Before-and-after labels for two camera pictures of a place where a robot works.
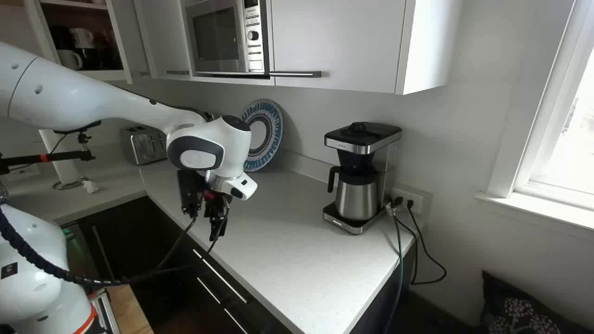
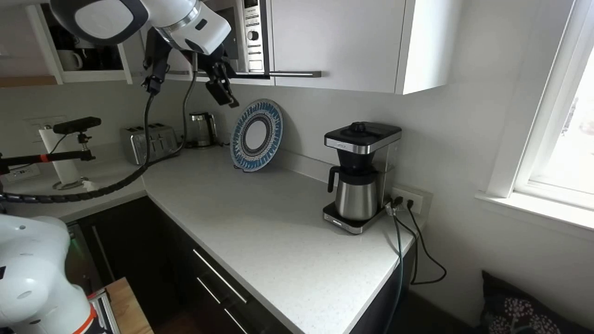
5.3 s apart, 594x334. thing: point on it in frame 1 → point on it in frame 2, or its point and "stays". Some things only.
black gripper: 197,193 → 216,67
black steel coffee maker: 360,174 stays
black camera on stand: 9,159 stays
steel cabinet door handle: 293,72 stays
